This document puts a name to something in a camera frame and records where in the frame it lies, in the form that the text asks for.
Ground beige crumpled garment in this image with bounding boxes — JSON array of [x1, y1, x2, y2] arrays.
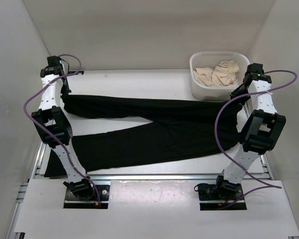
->
[[193, 60, 240, 87]]

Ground black trousers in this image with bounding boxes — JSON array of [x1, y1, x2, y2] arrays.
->
[[44, 94, 245, 178]]

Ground dark label sticker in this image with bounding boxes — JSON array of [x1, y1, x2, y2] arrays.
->
[[70, 71, 84, 75]]

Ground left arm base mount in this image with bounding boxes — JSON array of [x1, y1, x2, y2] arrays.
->
[[63, 179, 110, 209]]

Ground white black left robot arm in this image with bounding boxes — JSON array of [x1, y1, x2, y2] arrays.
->
[[30, 56, 98, 200]]

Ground white plastic basket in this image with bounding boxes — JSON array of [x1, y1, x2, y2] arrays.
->
[[189, 51, 250, 101]]

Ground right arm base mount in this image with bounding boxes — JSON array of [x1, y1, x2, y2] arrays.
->
[[194, 175, 247, 211]]

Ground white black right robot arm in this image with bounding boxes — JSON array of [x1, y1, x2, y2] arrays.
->
[[214, 63, 286, 199]]

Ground aluminium front rail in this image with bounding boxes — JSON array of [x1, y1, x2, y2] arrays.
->
[[90, 174, 218, 181]]

